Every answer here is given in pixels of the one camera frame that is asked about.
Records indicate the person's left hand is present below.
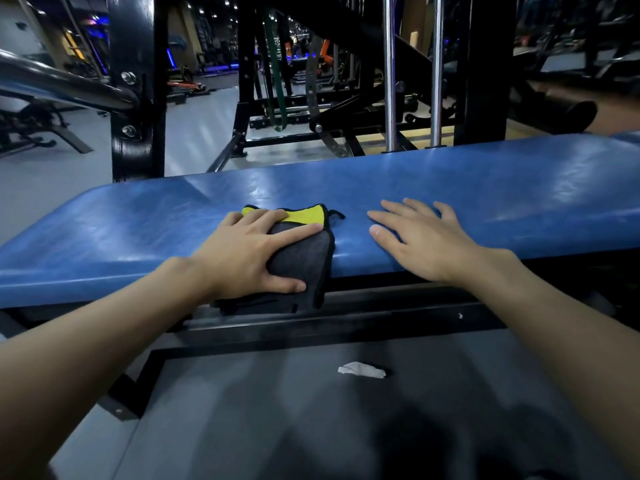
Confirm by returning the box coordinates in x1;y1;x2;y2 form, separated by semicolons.
192;208;325;301

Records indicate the person's right hand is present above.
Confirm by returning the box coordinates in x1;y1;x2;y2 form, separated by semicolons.
367;198;501;288

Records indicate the grey and yellow cleaning cloth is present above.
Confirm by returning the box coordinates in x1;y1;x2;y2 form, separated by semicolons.
212;203;346;317

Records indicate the blue padded bench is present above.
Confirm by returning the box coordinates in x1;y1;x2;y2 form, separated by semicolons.
0;130;640;423

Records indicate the person's left forearm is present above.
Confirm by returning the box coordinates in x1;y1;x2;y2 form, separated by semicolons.
0;257;216;480

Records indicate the person's right forearm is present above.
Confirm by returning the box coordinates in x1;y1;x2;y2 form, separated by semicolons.
465;248;640;475

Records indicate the black adjustable incline bench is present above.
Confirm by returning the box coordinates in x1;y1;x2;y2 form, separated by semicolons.
0;102;95;158

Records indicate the white paper scrap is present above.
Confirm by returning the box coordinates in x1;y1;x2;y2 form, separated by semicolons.
337;361;387;379

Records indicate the chrome guide rod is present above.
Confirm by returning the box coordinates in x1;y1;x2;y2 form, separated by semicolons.
429;0;446;148
382;0;399;153

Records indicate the black foam roller pad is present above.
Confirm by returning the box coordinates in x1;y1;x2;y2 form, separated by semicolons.
509;87;599;135

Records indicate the green resistance band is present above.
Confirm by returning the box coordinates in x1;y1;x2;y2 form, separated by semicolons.
262;14;289;132

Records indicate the black machine column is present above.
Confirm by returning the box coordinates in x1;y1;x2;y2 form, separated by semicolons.
453;0;519;145

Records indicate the perforated steel adjustment arc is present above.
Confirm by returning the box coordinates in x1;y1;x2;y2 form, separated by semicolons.
305;37;353;158

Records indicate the black gym equipment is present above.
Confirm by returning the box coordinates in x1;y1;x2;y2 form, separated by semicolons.
515;0;640;91

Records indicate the black weight machine frame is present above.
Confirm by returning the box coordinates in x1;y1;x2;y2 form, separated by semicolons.
207;0;456;173

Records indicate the black upright post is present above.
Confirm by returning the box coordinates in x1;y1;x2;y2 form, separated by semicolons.
109;0;169;183

